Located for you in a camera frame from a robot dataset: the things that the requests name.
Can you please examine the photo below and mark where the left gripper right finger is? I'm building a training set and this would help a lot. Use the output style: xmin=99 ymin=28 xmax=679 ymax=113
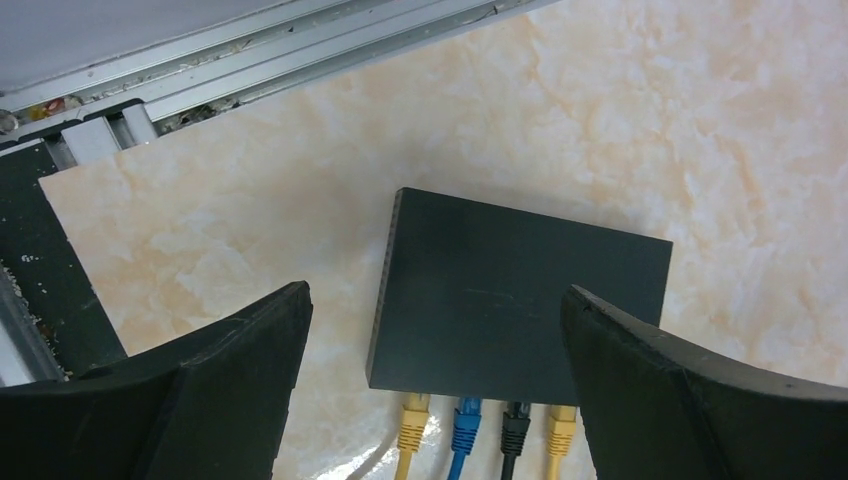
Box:
xmin=561 ymin=286 xmax=847 ymax=479

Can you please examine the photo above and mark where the black ethernet cable loose end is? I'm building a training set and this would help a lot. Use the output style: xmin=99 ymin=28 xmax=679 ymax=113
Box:
xmin=500 ymin=402 xmax=532 ymax=480

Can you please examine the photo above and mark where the large black network switch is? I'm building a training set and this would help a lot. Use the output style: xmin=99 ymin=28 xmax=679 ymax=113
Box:
xmin=366 ymin=187 xmax=673 ymax=405

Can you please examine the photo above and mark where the aluminium frame rail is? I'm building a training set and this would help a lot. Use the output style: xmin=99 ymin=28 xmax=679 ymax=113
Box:
xmin=1 ymin=1 xmax=585 ymax=408

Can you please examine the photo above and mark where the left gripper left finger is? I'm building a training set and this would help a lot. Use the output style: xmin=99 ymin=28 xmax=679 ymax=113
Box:
xmin=1 ymin=281 xmax=313 ymax=479

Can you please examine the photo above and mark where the long yellow ethernet cable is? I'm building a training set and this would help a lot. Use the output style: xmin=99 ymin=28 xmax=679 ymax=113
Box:
xmin=545 ymin=404 xmax=579 ymax=480

